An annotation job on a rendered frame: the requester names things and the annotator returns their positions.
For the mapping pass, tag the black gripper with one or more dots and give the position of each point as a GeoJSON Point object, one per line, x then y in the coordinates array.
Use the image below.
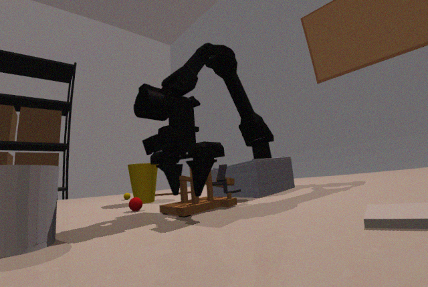
{"type": "Point", "coordinates": [202, 153]}

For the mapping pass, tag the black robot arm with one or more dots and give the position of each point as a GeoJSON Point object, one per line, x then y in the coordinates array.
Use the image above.
{"type": "Point", "coordinates": [159, 104]}

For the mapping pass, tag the yellow tapered cup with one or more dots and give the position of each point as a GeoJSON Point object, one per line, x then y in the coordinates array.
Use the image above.
{"type": "Point", "coordinates": [143, 181]}

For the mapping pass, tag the grey cylinder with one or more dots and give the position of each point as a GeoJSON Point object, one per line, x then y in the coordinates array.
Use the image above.
{"type": "Point", "coordinates": [28, 203]}

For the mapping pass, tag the red ball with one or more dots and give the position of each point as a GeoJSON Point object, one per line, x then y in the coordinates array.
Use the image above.
{"type": "Point", "coordinates": [135, 204]}

